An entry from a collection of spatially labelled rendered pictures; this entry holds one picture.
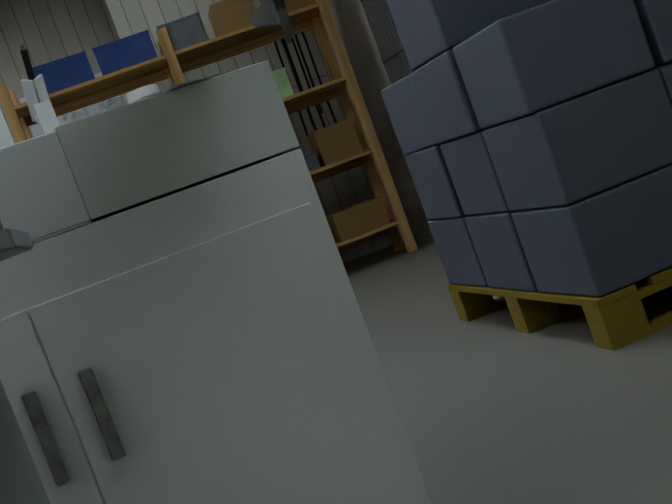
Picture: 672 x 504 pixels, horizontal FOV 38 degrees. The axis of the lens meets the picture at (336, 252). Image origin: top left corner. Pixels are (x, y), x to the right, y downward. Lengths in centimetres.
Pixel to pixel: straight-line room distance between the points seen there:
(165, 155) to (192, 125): 6
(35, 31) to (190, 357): 732
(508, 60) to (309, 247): 144
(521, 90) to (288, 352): 151
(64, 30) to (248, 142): 720
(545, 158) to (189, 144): 156
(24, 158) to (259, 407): 51
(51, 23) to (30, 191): 726
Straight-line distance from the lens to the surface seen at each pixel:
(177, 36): 723
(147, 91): 208
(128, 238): 150
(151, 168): 152
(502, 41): 289
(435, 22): 330
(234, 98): 157
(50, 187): 150
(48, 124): 179
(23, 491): 110
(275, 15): 159
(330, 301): 158
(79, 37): 870
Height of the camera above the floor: 77
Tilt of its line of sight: 5 degrees down
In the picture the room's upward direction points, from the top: 20 degrees counter-clockwise
